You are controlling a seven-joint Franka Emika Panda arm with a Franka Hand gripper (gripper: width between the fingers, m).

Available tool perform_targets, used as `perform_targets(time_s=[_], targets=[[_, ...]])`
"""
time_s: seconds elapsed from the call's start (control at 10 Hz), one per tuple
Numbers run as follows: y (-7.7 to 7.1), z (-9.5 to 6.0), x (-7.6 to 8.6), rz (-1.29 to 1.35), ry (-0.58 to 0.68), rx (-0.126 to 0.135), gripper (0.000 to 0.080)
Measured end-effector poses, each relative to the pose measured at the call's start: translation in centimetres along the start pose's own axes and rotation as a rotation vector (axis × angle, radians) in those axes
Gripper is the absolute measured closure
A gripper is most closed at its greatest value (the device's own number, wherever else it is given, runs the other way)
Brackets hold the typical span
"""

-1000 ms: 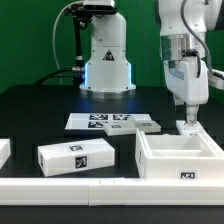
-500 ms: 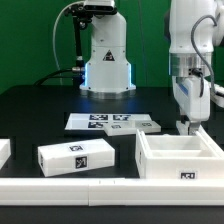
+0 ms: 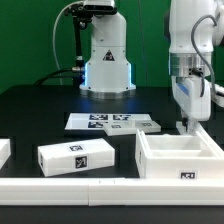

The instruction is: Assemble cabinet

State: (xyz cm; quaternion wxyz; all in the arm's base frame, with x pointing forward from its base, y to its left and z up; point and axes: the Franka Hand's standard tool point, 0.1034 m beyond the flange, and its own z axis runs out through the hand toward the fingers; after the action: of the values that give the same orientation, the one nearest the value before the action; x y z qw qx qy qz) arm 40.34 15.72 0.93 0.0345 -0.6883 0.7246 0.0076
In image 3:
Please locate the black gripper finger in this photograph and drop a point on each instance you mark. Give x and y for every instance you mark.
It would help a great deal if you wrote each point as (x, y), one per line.
(184, 120)
(191, 126)

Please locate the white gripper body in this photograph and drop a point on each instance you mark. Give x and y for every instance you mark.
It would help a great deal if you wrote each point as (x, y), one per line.
(193, 97)

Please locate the white cabinet body box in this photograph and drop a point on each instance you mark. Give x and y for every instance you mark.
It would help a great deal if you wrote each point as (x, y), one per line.
(178, 157)

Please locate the long white cabinet door panel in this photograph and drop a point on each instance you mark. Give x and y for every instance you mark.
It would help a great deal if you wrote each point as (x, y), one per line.
(130, 127)

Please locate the small white cabinet panel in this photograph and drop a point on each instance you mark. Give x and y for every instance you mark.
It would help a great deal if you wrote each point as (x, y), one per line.
(201, 128)

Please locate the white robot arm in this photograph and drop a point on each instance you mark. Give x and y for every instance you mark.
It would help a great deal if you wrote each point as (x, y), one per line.
(195, 27)

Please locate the white cabinet drawer block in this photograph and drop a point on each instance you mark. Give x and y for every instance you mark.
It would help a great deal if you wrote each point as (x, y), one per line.
(63, 158)

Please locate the white sheet with fiducial markers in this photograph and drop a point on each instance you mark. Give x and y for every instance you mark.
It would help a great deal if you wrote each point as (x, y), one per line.
(91, 121)

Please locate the white front border rail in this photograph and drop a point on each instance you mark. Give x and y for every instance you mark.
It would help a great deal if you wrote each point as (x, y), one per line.
(110, 191)

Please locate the white border rail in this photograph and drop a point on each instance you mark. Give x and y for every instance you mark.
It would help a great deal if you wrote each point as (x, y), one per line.
(110, 191)
(5, 151)

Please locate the white left border rail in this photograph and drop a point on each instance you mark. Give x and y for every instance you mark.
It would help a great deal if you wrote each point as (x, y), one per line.
(5, 151)

